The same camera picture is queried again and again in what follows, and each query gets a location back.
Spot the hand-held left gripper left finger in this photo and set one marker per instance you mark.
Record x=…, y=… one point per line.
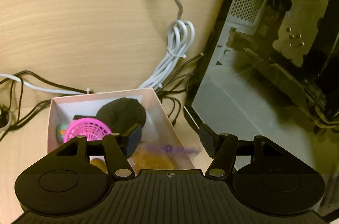
x=133, y=139

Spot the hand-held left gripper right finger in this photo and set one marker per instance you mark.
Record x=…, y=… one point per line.
x=206, y=139

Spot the clear pastry snack packet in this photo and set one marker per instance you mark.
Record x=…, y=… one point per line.
x=153, y=160

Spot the pink cardboard box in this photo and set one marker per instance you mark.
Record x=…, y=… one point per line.
x=156, y=112

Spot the pink plastic mesh basket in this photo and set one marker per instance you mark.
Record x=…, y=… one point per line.
x=88, y=127

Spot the black rounded object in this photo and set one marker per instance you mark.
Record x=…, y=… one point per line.
x=121, y=111

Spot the small yellow object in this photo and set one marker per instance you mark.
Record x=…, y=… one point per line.
x=97, y=162

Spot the small colourful ball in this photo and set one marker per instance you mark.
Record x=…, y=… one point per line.
x=61, y=131

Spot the computer case with glass side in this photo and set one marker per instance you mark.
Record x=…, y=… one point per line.
x=264, y=67

